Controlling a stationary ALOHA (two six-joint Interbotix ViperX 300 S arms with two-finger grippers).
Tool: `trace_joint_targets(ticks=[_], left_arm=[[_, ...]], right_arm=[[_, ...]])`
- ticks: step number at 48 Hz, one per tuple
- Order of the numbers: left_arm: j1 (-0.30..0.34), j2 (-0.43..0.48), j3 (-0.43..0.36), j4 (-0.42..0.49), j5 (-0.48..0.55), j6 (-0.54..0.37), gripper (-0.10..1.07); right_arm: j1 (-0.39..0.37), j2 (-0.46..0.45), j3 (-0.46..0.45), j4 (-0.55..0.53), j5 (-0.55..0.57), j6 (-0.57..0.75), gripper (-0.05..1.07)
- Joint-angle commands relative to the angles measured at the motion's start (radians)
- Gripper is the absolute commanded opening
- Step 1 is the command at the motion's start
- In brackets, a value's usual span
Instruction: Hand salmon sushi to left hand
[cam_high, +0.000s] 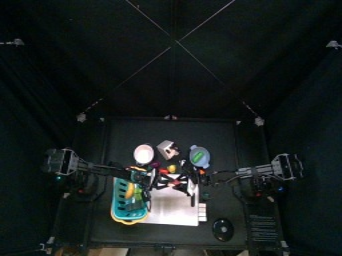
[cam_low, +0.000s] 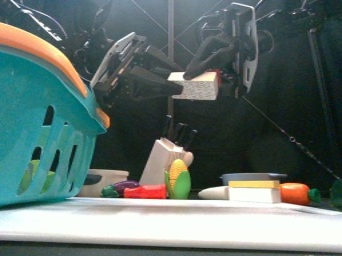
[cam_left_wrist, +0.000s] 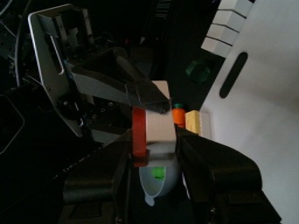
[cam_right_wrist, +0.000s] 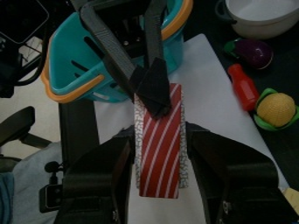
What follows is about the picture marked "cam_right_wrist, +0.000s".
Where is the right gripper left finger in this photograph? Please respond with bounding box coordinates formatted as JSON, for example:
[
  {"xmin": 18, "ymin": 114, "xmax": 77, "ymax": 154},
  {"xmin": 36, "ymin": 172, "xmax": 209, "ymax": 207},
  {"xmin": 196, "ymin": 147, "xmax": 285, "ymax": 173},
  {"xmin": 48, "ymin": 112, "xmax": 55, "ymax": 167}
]
[{"xmin": 53, "ymin": 125, "xmax": 136, "ymax": 224}]

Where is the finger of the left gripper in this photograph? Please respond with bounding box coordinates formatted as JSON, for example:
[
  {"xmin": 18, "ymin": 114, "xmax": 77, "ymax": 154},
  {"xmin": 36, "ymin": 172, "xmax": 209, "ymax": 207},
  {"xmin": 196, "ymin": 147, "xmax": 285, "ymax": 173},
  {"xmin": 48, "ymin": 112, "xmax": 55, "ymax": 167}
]
[
  {"xmin": 133, "ymin": 0, "xmax": 173, "ymax": 118},
  {"xmin": 79, "ymin": 0, "xmax": 145, "ymax": 102}
]

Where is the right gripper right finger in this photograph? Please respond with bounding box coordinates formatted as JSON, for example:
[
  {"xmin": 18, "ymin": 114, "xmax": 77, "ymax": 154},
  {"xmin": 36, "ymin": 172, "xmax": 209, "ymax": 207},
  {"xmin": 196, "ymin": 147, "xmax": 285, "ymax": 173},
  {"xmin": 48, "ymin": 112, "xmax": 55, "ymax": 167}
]
[{"xmin": 184, "ymin": 122, "xmax": 299, "ymax": 224}]

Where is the teal basket orange rim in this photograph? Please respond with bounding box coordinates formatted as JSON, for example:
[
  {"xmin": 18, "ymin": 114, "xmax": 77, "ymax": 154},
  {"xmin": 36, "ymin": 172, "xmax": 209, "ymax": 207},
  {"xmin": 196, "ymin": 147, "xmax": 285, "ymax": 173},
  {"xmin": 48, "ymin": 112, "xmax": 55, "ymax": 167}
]
[{"xmin": 40, "ymin": 0, "xmax": 195, "ymax": 105}]

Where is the black small device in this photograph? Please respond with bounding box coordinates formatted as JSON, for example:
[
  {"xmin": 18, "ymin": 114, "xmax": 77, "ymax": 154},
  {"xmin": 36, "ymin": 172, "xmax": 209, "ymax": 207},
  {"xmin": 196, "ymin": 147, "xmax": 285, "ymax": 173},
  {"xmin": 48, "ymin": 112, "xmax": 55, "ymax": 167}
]
[{"xmin": 37, "ymin": 161, "xmax": 65, "ymax": 214}]

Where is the grey blue cloth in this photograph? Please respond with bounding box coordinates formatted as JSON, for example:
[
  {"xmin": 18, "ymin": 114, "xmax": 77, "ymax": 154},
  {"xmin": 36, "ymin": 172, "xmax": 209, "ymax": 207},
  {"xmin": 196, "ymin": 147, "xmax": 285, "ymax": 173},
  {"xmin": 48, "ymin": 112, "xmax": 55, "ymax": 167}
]
[{"xmin": 10, "ymin": 142, "xmax": 65, "ymax": 224}]

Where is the red toy bottle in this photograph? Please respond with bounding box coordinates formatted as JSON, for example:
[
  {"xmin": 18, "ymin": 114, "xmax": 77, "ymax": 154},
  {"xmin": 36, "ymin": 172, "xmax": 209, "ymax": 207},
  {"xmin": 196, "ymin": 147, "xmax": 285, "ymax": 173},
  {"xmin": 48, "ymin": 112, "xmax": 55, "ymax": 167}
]
[{"xmin": 227, "ymin": 63, "xmax": 260, "ymax": 113}]

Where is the purple toy eggplant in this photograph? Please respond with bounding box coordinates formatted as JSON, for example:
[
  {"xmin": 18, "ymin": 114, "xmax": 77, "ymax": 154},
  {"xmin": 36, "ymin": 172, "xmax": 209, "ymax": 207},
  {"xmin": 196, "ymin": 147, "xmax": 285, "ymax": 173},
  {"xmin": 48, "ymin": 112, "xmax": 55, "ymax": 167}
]
[{"xmin": 223, "ymin": 38, "xmax": 275, "ymax": 71}]

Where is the yellow toy corn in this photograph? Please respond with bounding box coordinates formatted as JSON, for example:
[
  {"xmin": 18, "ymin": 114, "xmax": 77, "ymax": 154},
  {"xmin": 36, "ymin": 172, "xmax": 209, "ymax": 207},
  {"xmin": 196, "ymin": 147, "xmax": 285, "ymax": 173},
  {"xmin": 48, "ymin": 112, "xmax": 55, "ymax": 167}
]
[{"xmin": 252, "ymin": 87, "xmax": 299, "ymax": 132}]

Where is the black office chair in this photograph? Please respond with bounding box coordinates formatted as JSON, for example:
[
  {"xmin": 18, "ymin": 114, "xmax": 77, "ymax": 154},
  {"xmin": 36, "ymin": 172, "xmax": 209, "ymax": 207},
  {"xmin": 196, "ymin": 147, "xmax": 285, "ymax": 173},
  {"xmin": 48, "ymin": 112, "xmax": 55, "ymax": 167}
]
[{"xmin": 0, "ymin": 105, "xmax": 53, "ymax": 151}]

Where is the white toy pot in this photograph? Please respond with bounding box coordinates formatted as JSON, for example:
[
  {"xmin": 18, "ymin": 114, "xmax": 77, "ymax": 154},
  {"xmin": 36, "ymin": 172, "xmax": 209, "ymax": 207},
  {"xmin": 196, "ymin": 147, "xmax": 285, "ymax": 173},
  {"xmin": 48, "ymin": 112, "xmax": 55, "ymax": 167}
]
[{"xmin": 215, "ymin": 0, "xmax": 299, "ymax": 41}]

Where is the black table frame post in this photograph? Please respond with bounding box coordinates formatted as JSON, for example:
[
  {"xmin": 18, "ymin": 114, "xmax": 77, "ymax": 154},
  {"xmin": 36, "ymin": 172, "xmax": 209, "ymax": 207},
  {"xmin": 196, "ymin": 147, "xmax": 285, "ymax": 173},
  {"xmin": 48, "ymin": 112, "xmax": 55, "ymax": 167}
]
[{"xmin": 57, "ymin": 99, "xmax": 101, "ymax": 178}]

